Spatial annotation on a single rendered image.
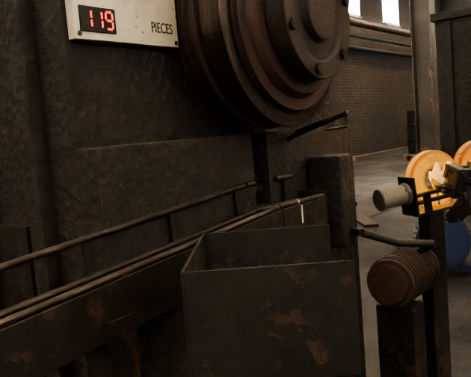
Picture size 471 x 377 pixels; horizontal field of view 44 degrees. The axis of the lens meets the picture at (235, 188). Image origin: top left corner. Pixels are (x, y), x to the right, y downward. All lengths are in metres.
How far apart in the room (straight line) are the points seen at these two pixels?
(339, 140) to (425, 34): 8.60
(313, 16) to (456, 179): 0.58
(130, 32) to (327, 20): 0.42
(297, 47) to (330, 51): 0.16
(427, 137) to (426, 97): 0.65
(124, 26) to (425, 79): 9.22
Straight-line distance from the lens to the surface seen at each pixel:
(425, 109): 10.21
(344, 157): 1.52
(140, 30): 1.18
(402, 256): 1.56
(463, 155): 1.75
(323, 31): 1.29
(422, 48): 10.27
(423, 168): 1.67
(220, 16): 1.16
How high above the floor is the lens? 0.88
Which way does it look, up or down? 5 degrees down
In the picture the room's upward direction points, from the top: 5 degrees counter-clockwise
